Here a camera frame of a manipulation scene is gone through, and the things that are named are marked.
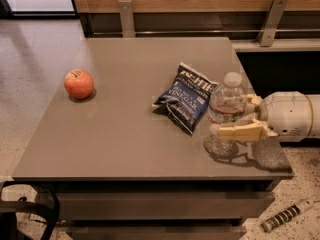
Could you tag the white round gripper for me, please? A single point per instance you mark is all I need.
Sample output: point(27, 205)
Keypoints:
point(286, 114)

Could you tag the clear plastic water bottle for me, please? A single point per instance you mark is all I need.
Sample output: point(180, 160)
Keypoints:
point(226, 105)

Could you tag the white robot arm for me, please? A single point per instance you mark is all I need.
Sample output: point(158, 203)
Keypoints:
point(314, 115)

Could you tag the blue kettle chips bag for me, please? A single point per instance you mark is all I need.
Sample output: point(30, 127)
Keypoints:
point(187, 98)

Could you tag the white striped cylinder on floor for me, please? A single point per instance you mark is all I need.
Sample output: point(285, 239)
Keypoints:
point(287, 215)

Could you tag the grey table with drawers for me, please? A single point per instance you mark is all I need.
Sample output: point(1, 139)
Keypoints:
point(123, 172)

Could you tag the red apple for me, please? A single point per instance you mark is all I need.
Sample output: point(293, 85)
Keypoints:
point(79, 84)

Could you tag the right metal rail bracket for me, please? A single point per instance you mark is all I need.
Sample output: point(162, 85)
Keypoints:
point(267, 33)

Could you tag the metal rail bracket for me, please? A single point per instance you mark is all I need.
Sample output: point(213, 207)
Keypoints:
point(126, 18)
point(267, 33)

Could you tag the wooden wall panel with rail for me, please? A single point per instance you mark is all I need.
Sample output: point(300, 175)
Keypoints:
point(238, 19)

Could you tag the left metal rail bracket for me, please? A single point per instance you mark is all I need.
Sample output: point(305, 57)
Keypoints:
point(126, 18)

